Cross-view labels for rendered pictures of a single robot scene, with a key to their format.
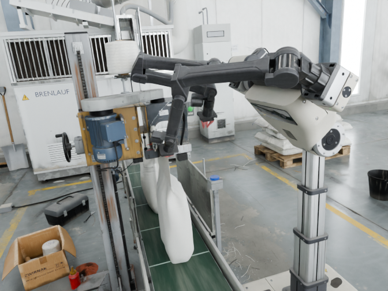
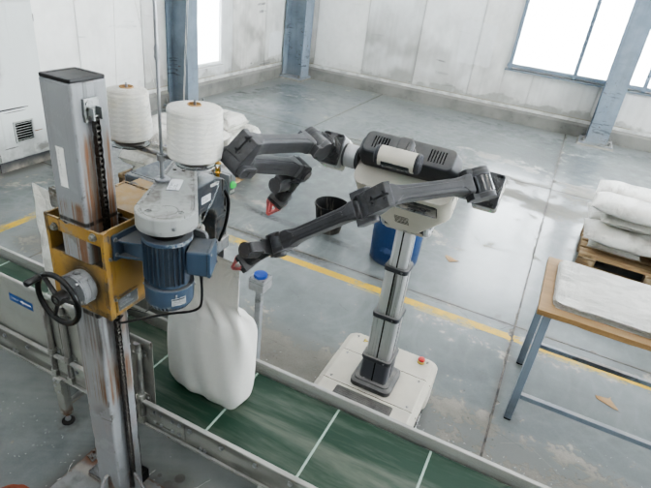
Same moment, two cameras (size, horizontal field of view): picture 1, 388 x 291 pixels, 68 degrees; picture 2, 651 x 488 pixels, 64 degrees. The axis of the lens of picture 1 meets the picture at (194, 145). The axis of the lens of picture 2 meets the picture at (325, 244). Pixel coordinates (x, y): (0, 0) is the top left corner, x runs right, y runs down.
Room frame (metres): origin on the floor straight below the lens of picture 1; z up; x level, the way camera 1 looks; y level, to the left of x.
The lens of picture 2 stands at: (0.30, 1.22, 2.10)
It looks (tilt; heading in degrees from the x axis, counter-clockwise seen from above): 29 degrees down; 308
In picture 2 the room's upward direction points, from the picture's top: 7 degrees clockwise
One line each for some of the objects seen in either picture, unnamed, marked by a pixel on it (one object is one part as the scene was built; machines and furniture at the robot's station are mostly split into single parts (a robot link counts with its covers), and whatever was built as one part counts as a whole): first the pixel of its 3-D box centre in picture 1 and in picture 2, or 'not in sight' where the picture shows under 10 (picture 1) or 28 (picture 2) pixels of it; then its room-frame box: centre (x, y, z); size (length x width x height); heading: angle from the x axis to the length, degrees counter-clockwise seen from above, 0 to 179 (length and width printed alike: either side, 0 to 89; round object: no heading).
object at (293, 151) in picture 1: (282, 145); not in sight; (4.29, -1.37, 0.20); 0.66 x 0.44 x 0.12; 16
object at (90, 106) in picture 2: (77, 48); (94, 109); (1.65, 0.58, 1.68); 0.05 x 0.03 x 0.06; 106
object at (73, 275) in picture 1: (73, 274); not in sight; (1.82, 0.97, 0.12); 0.15 x 0.08 x 0.23; 16
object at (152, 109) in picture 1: (163, 119); (177, 202); (1.87, 0.19, 1.21); 0.30 x 0.25 x 0.30; 16
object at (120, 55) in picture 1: (122, 58); (195, 132); (1.56, 0.33, 1.61); 0.17 x 0.17 x 0.17
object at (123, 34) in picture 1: (127, 46); not in sight; (4.12, 0.79, 1.82); 0.51 x 0.27 x 0.71; 16
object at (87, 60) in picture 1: (102, 179); (104, 333); (1.72, 0.60, 0.88); 0.12 x 0.11 x 1.74; 106
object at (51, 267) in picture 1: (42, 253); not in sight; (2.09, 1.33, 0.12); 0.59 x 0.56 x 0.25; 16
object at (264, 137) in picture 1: (277, 134); (158, 151); (4.50, -1.36, 0.32); 0.67 x 0.42 x 0.14; 110
